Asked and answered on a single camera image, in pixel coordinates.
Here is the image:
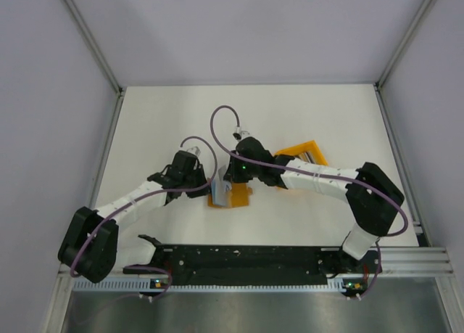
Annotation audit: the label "aluminium frame post left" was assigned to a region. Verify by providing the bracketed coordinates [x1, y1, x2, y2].
[61, 0, 123, 95]

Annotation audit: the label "metal sheet front panel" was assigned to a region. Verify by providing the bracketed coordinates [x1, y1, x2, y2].
[62, 280, 452, 332]

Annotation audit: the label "grey slotted cable duct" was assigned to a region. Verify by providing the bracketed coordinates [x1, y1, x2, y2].
[72, 277, 363, 293]

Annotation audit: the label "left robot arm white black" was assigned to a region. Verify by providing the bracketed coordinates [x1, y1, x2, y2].
[57, 147, 210, 283]

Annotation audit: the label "aluminium frame post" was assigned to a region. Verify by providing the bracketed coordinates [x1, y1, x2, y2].
[61, 0, 123, 95]
[375, 0, 436, 90]

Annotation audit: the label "aluminium frame post right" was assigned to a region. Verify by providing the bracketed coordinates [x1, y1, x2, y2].
[375, 0, 436, 90]

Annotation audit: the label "credit cards in bin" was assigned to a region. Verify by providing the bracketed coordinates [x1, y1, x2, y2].
[301, 152, 319, 165]

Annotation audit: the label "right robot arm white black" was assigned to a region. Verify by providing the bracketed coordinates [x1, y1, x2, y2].
[223, 136, 407, 272]

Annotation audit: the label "credit card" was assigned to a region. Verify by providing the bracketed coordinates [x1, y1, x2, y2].
[212, 165, 232, 207]

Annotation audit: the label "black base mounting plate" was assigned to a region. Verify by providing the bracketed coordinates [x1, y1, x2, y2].
[123, 244, 378, 287]

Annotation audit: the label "yellow leather card holder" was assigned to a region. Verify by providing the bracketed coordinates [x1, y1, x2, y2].
[207, 183, 253, 209]

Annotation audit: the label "yellow plastic bin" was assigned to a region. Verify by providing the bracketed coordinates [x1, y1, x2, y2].
[275, 140, 328, 166]

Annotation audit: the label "aluminium frame rail front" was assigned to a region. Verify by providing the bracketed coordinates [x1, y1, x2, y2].
[57, 247, 456, 276]

